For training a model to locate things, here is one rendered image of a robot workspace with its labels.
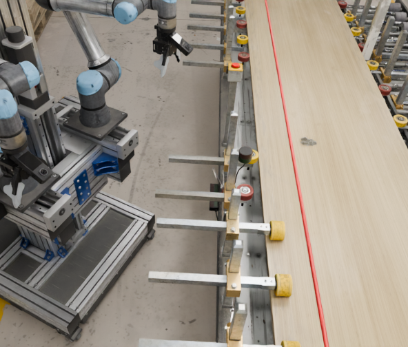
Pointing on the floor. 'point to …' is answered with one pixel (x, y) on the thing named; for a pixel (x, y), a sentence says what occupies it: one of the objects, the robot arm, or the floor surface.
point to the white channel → (375, 29)
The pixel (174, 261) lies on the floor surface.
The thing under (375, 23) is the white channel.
